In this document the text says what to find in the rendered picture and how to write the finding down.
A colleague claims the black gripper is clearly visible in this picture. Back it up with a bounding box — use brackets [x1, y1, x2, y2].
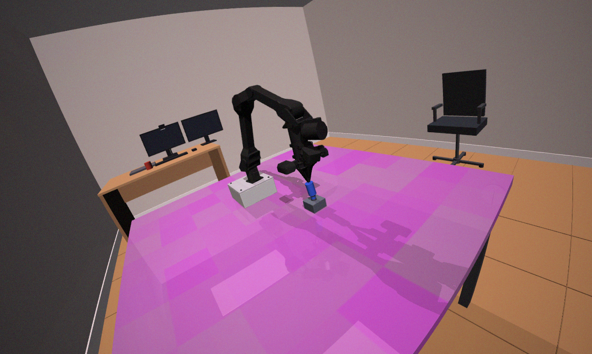
[277, 140, 317, 182]

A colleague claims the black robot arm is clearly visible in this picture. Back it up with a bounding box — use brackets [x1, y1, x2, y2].
[232, 85, 327, 184]

